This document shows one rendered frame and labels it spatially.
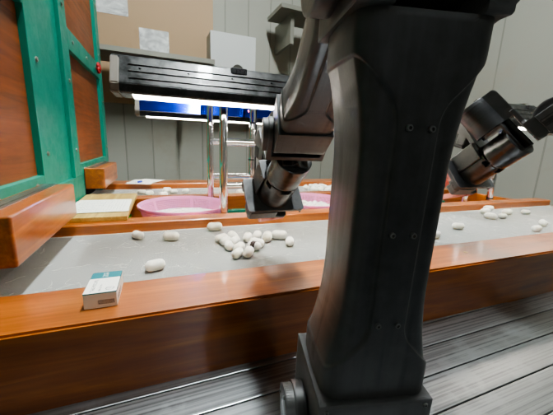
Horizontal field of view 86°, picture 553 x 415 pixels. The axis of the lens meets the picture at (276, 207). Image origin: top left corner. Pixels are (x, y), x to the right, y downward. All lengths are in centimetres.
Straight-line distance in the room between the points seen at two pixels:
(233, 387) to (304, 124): 32
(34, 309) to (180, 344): 17
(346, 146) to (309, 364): 14
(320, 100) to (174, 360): 34
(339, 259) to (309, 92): 18
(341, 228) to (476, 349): 44
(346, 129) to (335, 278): 8
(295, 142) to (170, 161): 238
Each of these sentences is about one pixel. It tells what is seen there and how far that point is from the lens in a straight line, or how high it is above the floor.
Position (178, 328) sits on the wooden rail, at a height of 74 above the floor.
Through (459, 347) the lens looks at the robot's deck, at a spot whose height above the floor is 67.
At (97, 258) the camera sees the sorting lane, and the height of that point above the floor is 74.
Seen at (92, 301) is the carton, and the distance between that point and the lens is 42.
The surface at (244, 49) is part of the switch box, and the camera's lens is 268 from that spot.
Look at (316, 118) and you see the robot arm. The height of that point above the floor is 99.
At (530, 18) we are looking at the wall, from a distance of 289.
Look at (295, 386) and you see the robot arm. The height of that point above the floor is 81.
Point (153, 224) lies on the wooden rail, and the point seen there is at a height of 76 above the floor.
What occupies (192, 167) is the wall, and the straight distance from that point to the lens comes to 273.
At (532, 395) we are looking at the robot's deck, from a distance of 53.
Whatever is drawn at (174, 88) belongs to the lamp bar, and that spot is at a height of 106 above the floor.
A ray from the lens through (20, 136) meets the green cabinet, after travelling 77.
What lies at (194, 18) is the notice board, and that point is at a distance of 286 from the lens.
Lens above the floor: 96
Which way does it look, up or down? 12 degrees down
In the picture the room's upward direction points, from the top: 2 degrees clockwise
